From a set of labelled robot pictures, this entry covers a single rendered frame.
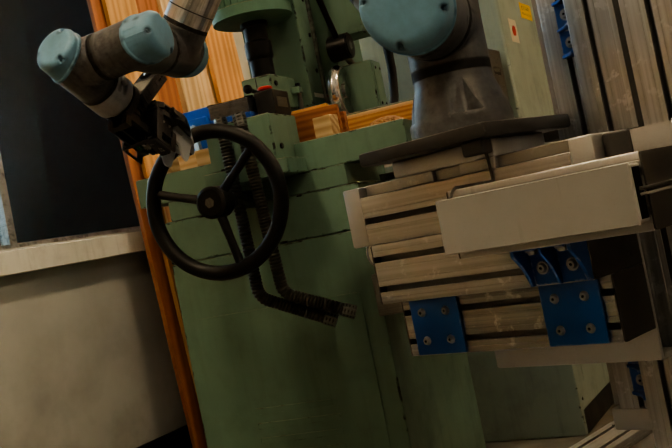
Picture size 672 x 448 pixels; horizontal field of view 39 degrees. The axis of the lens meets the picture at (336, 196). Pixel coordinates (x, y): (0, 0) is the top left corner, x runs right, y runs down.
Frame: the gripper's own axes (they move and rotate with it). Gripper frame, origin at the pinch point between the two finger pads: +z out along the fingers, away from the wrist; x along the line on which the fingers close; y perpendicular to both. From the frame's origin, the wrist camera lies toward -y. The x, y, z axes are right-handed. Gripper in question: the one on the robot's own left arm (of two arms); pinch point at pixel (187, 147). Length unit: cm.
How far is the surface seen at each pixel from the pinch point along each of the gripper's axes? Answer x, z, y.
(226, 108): 2.1, 10.0, -13.9
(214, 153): -2.4, 12.7, -6.5
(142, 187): -25.5, 20.8, -10.8
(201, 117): -50, 81, -75
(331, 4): 15, 36, -54
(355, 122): 18.5, 34.6, -19.1
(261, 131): 8.3, 12.3, -7.5
